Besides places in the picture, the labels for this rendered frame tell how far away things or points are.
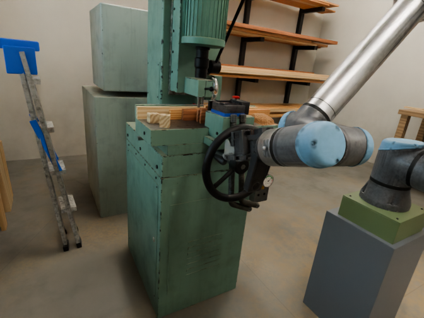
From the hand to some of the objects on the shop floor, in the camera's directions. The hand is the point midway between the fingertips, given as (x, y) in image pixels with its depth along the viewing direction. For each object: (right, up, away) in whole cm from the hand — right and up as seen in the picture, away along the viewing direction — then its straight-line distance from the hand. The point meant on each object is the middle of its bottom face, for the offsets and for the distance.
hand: (226, 157), depth 83 cm
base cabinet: (-25, -63, +76) cm, 102 cm away
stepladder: (-102, -52, +86) cm, 143 cm away
